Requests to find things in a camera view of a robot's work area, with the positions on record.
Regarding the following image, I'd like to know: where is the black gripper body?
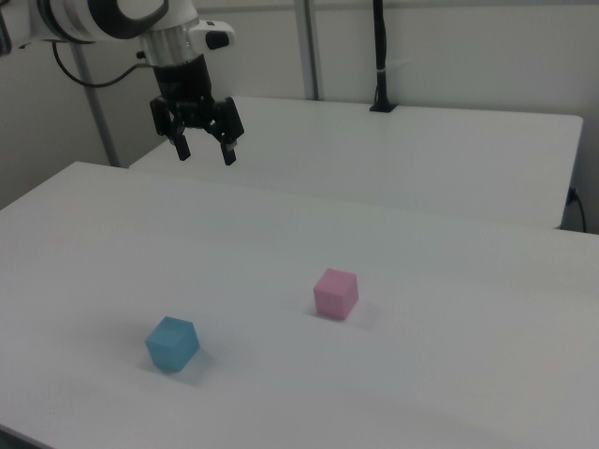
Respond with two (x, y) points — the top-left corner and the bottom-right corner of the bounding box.
(153, 54), (226, 130)

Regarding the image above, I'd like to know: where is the black cable at table edge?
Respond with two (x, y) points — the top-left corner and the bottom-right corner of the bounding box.
(567, 186), (589, 233)

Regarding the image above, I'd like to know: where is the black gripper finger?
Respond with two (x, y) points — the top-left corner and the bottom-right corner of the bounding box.
(149, 96), (192, 163)
(204, 95), (246, 167)

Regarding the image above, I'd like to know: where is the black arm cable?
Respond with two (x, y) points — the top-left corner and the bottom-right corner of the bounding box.
(51, 40), (156, 89)

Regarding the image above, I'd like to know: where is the grey metal partition post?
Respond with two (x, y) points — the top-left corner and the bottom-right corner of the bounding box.
(69, 42), (121, 168)
(302, 0), (325, 101)

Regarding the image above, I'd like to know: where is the pink cube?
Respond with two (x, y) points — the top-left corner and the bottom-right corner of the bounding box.
(312, 268), (359, 322)

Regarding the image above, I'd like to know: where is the black camera pole with base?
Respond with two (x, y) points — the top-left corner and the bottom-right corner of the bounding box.
(369, 0), (400, 114)

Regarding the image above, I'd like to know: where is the blue cube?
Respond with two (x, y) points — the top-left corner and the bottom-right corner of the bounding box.
(144, 315), (201, 374)

